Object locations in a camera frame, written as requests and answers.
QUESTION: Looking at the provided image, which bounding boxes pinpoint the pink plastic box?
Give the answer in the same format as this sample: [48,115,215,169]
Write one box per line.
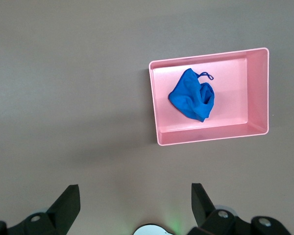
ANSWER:
[148,47,270,147]

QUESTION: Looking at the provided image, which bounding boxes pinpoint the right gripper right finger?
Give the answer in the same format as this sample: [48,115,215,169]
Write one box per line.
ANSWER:
[187,183,292,235]

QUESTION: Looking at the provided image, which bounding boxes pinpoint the blue cloth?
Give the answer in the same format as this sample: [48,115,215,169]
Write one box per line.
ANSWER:
[168,68,214,123]

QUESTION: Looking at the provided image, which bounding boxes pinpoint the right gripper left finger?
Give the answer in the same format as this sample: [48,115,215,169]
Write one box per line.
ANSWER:
[0,184,81,235]

